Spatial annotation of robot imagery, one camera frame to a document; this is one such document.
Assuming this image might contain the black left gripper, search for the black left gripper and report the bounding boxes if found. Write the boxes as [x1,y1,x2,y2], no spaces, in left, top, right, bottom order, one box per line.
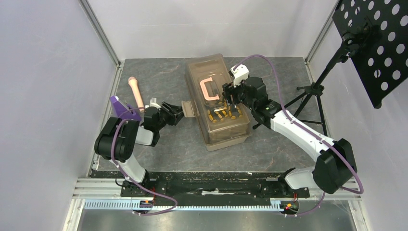
[155,101,187,131]

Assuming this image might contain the black-yellow screwdriver front cluster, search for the black-yellow screwdriver front cluster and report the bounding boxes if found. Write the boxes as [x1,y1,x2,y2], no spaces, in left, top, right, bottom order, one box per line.
[228,106,237,119]

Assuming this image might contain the black-yellow screwdriver cluster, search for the black-yellow screwdriver cluster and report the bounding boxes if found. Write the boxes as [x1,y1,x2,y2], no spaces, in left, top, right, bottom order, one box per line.
[228,106,237,119]
[214,111,224,121]

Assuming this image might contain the beige translucent tool box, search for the beige translucent tool box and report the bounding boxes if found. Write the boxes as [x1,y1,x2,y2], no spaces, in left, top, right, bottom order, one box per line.
[184,54,251,151]

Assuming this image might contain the small black-yellow screwdriver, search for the small black-yellow screwdriver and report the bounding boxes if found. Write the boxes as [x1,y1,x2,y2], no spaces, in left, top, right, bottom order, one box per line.
[234,106,242,118]

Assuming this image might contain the large black-yellow Phillips screwdriver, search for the large black-yellow Phillips screwdriver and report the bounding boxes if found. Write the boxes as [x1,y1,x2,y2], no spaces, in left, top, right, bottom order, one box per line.
[207,110,220,123]

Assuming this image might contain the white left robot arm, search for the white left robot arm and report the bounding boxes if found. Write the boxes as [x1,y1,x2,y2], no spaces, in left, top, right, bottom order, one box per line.
[94,102,184,196]

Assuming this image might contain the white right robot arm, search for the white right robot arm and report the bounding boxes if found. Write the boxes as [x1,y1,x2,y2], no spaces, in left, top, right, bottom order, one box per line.
[222,77,357,196]

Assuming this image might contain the purple box with grid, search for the purple box with grid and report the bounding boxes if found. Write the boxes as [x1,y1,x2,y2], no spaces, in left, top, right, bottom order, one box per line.
[109,96,142,122]

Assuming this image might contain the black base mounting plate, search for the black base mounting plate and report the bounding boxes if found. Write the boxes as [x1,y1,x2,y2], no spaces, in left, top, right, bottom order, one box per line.
[89,170,310,206]

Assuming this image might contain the black perforated panel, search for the black perforated panel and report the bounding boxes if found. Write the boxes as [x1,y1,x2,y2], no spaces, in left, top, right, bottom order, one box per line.
[332,0,408,109]

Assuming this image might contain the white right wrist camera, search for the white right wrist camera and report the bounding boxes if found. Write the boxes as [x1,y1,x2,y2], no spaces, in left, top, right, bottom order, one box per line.
[230,64,249,87]

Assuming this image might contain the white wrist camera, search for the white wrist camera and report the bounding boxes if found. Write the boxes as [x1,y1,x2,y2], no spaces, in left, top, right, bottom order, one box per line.
[145,97,161,109]
[230,64,249,87]

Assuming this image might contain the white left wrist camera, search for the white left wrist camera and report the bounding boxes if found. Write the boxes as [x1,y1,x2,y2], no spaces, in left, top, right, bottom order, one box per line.
[145,97,161,109]

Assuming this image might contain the beige wooden handle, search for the beige wooden handle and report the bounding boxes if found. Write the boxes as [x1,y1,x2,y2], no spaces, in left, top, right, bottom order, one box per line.
[128,77,145,113]

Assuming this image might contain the aluminium frame rail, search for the aluminium frame rail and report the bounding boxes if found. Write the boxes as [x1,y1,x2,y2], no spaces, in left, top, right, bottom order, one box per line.
[79,0,122,67]

